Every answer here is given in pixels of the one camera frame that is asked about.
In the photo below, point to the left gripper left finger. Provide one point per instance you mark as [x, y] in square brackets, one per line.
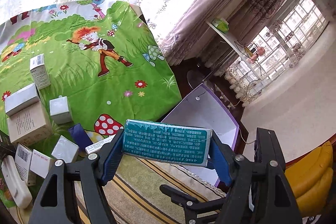
[56, 201]

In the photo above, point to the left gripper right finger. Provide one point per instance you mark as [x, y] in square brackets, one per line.
[259, 192]

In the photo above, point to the white Joyin Music box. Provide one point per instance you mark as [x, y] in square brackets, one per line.
[41, 163]

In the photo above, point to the white barcode music box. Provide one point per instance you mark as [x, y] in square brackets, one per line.
[22, 160]

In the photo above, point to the teal medicine box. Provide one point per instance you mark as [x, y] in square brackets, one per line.
[166, 142]

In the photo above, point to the white barcode medicine box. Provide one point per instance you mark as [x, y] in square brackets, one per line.
[95, 147]

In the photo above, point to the dark blue small box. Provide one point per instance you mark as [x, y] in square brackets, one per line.
[80, 136]

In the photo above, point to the striped beige cushion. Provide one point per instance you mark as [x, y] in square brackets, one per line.
[134, 195]

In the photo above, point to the large beige text box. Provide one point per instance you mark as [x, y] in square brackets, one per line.
[29, 125]

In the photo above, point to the small silver cube box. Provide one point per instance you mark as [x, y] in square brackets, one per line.
[60, 110]

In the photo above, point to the purple cardboard storage box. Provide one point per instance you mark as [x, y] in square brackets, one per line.
[203, 109]

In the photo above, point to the flat silver box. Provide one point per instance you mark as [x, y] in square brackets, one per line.
[21, 99]

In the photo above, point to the tall white medicine box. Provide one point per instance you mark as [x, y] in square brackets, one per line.
[39, 72]

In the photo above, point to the pink handheld fan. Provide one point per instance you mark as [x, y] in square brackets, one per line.
[254, 52]

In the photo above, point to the white side table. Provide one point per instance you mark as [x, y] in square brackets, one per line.
[221, 49]

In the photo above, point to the green cartoon tablecloth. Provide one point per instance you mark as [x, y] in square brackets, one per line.
[99, 54]

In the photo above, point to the green tissue pack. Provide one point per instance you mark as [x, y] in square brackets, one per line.
[221, 24]

